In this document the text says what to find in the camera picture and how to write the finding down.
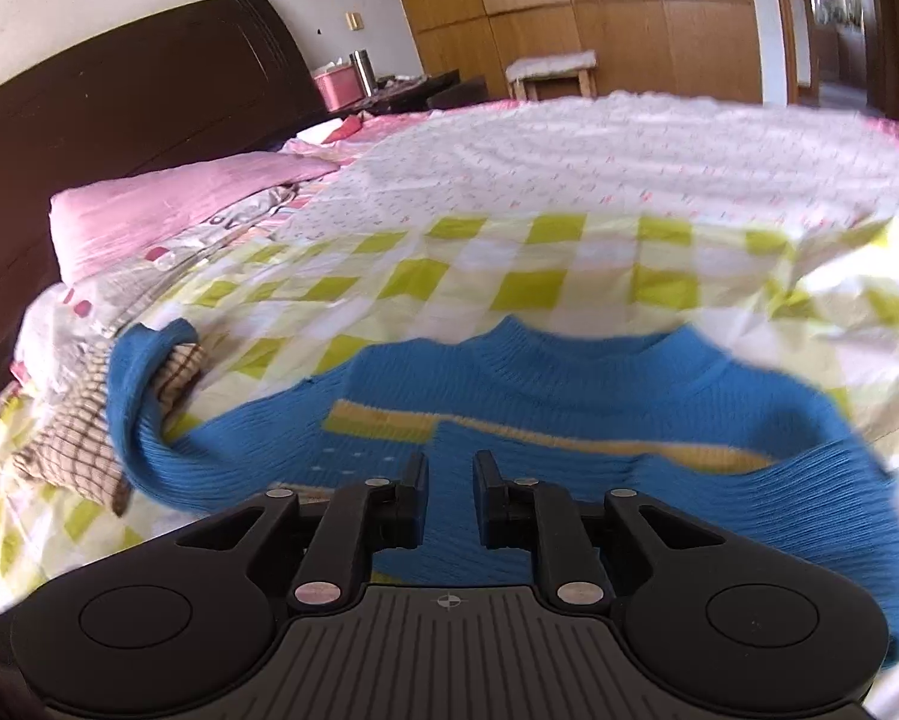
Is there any dark nightstand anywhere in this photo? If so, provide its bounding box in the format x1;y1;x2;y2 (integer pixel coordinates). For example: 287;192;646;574
329;69;490;119

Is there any wooden stool with white cushion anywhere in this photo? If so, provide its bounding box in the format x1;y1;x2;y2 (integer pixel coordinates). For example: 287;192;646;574
505;50;598;101

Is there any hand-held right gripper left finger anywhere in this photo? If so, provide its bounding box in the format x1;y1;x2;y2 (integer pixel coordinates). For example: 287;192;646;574
175;452;430;614

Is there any pink storage box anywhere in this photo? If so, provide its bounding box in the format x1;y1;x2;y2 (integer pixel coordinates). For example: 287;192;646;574
312;64;365;112

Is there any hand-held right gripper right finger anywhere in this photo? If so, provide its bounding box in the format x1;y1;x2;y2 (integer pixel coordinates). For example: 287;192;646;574
474;450;725;610

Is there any pink pillow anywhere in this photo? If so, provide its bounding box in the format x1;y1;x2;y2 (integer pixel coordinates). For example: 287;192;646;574
49;151;338;282

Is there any dark wooden headboard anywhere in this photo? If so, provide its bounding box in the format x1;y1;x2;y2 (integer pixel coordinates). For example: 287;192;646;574
0;0;331;383

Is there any blue knitted sweater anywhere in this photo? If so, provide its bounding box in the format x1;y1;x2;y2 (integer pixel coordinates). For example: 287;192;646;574
106;315;899;665

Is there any wooden wardrobe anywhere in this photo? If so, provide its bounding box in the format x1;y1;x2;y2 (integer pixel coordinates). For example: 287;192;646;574
380;0;766;104

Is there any white door frame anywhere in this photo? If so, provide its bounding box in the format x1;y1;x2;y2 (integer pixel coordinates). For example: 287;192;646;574
745;0;822;107

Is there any red cloth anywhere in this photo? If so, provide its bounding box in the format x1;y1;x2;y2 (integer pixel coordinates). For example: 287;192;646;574
320;114;370;145

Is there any brown plaid cloth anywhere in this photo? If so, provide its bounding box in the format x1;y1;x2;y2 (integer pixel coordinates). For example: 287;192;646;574
14;341;211;515

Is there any floral folded blanket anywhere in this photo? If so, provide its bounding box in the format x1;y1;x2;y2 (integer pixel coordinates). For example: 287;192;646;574
14;180;346;391

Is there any metal thermos cup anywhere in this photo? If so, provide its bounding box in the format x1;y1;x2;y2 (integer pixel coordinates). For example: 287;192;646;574
348;50;377;97

